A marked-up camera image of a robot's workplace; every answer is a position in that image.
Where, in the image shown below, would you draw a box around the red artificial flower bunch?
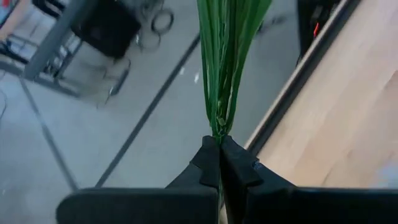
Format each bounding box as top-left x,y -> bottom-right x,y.
196,0 -> 274,144

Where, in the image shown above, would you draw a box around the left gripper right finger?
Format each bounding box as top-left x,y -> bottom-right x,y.
220,135 -> 398,224

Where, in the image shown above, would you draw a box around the black computer case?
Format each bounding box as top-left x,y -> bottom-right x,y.
297,0 -> 346,65

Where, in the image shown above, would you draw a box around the small coiled black cable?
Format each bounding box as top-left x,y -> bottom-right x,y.
150,8 -> 175,35

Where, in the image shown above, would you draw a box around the black chair chrome legs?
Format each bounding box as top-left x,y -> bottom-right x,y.
55,0 -> 144,108

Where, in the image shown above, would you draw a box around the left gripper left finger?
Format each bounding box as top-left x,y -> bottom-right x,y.
55,135 -> 221,224

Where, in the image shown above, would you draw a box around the grey metal table frame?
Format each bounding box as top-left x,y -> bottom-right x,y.
0,0 -> 94,99

